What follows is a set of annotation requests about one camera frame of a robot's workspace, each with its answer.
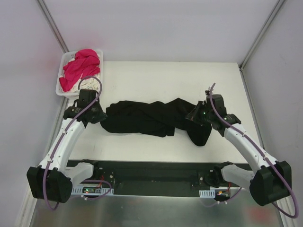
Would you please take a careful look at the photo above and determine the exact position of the black graphic t shirt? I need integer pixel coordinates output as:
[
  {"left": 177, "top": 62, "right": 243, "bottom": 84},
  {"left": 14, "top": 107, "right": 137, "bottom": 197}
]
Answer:
[{"left": 100, "top": 98, "right": 212, "bottom": 147}]

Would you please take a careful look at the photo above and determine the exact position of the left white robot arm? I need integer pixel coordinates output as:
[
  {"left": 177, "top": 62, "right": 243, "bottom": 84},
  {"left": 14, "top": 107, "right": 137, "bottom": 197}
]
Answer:
[{"left": 27, "top": 89, "right": 107, "bottom": 203}]

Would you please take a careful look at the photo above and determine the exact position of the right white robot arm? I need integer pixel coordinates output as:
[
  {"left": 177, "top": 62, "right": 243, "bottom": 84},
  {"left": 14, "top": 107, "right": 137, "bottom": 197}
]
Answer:
[{"left": 186, "top": 95, "right": 292, "bottom": 206}]

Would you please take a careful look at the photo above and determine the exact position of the white t shirt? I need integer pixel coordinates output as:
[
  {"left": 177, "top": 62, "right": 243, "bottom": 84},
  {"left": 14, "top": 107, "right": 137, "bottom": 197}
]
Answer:
[{"left": 56, "top": 50, "right": 103, "bottom": 96}]

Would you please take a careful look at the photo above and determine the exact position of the pink t shirt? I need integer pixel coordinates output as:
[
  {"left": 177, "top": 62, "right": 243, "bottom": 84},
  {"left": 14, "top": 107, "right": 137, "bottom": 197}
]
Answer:
[{"left": 59, "top": 49, "right": 100, "bottom": 92}]

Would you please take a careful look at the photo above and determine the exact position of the white plastic basket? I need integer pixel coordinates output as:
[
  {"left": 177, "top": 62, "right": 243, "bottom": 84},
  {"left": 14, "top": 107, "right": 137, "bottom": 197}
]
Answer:
[{"left": 55, "top": 49, "right": 103, "bottom": 98}]

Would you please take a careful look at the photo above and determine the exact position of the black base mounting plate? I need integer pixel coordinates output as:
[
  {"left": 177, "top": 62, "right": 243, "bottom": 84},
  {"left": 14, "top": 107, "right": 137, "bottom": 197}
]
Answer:
[{"left": 68, "top": 159, "right": 241, "bottom": 197}]

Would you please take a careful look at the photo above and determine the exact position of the left white cable duct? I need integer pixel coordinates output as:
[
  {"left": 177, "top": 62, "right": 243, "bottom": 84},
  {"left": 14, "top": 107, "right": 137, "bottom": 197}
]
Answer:
[{"left": 71, "top": 186, "right": 114, "bottom": 196}]

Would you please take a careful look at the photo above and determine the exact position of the white cable duct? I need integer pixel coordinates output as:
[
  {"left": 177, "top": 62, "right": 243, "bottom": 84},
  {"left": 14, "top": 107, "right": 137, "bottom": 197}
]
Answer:
[
  {"left": 199, "top": 189, "right": 216, "bottom": 199},
  {"left": 71, "top": 186, "right": 114, "bottom": 196}
]

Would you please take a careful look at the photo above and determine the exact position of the right white cable duct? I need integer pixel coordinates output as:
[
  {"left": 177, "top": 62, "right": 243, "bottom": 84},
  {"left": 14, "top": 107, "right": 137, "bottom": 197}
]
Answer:
[{"left": 199, "top": 189, "right": 216, "bottom": 199}]

